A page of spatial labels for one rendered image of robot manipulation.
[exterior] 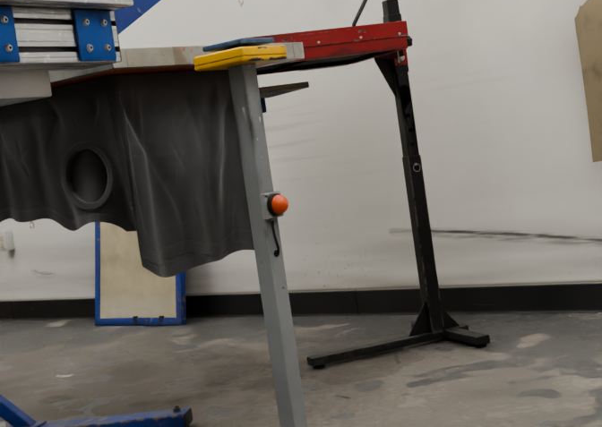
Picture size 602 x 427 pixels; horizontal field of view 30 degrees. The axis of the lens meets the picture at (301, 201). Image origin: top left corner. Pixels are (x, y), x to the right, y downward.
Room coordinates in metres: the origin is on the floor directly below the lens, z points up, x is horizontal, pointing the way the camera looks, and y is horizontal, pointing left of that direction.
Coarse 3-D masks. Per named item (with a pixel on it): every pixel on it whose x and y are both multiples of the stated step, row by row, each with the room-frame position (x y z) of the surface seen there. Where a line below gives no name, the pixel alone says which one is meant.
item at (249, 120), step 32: (224, 64) 2.12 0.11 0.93; (256, 64) 2.23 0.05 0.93; (256, 96) 2.17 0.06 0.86; (256, 128) 2.16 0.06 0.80; (256, 160) 2.15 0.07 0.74; (256, 192) 2.16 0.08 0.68; (256, 224) 2.17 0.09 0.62; (256, 256) 2.17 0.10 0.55; (288, 320) 2.17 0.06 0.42; (288, 352) 2.16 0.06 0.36; (288, 384) 2.15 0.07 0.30; (288, 416) 2.16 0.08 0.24
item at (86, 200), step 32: (64, 96) 2.36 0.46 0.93; (96, 96) 2.30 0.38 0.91; (0, 128) 2.52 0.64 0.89; (32, 128) 2.46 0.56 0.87; (64, 128) 2.38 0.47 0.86; (96, 128) 2.32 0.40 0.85; (0, 160) 2.56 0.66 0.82; (32, 160) 2.48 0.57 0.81; (64, 160) 2.38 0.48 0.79; (96, 160) 2.34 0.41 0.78; (0, 192) 2.57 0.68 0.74; (32, 192) 2.49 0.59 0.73; (64, 192) 2.42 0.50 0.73; (96, 192) 2.34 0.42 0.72; (64, 224) 2.44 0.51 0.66; (128, 224) 2.32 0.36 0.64
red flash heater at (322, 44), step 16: (304, 32) 3.55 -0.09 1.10; (320, 32) 3.57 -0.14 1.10; (336, 32) 3.59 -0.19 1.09; (352, 32) 3.61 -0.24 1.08; (368, 32) 3.63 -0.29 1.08; (384, 32) 3.65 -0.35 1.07; (400, 32) 3.67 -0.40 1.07; (304, 48) 3.56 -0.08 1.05; (320, 48) 3.57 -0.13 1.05; (336, 48) 3.59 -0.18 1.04; (352, 48) 3.61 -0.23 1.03; (368, 48) 3.63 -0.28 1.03; (384, 48) 3.65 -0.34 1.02; (400, 48) 3.67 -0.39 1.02; (272, 64) 3.76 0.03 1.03; (288, 64) 3.82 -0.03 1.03; (304, 64) 3.98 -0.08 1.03; (320, 64) 4.03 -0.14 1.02; (336, 64) 4.05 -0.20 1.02
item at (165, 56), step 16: (128, 48) 2.19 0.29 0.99; (144, 48) 2.23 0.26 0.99; (160, 48) 2.26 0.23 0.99; (176, 48) 2.29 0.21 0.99; (192, 48) 2.33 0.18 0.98; (288, 48) 2.57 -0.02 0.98; (112, 64) 2.16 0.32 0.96; (128, 64) 2.19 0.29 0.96; (144, 64) 2.22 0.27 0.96; (160, 64) 2.25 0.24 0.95; (176, 64) 2.29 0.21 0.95; (192, 64) 2.34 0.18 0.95; (64, 80) 2.27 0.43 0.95
